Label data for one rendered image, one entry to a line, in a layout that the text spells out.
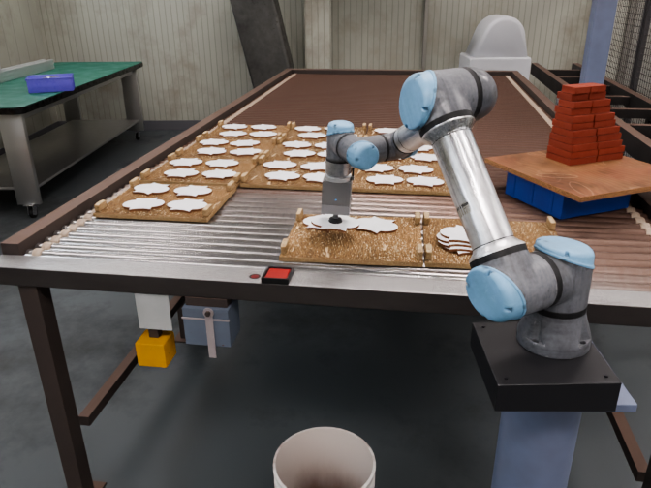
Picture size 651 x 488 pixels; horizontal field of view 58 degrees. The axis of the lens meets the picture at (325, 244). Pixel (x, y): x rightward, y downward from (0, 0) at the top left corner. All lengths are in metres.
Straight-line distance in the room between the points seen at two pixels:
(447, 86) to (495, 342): 0.55
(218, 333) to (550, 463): 0.90
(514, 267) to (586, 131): 1.25
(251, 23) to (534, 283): 6.03
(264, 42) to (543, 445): 6.00
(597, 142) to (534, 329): 1.20
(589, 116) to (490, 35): 4.52
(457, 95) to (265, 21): 5.74
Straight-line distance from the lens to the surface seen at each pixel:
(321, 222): 1.79
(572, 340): 1.32
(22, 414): 2.89
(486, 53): 6.82
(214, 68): 7.61
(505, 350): 1.33
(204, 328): 1.71
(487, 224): 1.19
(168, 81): 7.76
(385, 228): 1.87
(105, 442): 2.62
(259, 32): 6.94
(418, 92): 1.24
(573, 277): 1.25
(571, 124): 2.32
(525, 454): 1.47
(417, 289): 1.57
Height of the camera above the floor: 1.64
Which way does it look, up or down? 24 degrees down
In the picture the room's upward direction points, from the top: 1 degrees counter-clockwise
